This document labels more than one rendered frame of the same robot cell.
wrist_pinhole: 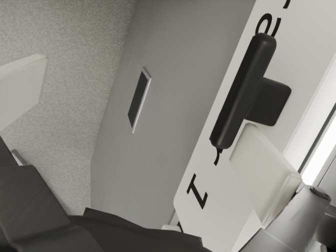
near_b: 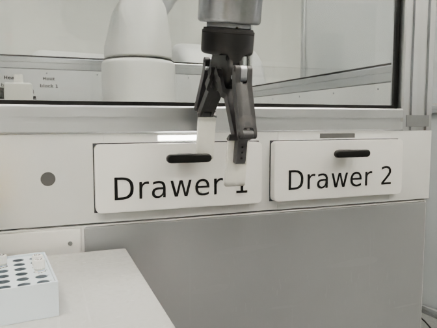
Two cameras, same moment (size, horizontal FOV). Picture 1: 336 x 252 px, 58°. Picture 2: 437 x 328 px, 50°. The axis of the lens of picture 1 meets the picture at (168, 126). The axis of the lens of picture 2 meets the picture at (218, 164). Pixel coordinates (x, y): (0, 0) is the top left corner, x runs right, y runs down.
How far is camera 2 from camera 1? 0.65 m
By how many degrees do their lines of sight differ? 59
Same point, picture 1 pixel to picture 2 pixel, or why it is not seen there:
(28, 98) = (238, 168)
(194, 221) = (251, 174)
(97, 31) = not seen: outside the picture
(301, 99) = (177, 148)
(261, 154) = (201, 136)
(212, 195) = not seen: hidden behind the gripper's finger
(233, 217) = not seen: hidden behind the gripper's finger
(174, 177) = (257, 229)
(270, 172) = (203, 126)
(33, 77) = (230, 169)
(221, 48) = (172, 244)
